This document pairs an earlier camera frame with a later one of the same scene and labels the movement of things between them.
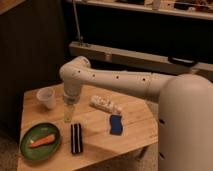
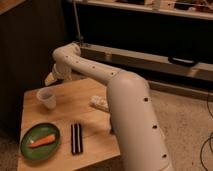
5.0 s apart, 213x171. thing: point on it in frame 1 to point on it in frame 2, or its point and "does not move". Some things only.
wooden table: (106, 125) does not move
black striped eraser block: (76, 138) does not move
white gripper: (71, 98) to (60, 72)
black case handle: (183, 61) does not move
